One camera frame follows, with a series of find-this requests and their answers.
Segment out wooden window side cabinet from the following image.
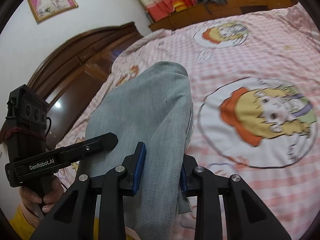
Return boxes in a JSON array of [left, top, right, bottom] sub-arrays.
[[149, 0, 298, 31]]

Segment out person's left hand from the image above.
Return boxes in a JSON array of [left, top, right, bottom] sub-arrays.
[[19, 176, 63, 227]]

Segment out dark wooden headboard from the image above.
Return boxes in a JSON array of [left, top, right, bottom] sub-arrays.
[[0, 22, 144, 148]]

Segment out grey pants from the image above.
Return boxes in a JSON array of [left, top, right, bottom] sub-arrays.
[[78, 61, 193, 239]]

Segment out pink checkered cartoon bedsheet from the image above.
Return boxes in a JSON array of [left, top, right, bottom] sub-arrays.
[[59, 4, 319, 239]]

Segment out yellow garment of person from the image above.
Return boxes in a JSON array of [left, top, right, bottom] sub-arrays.
[[9, 206, 36, 240]]

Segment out framed wedding photo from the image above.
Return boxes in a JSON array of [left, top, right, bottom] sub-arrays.
[[27, 0, 79, 24]]

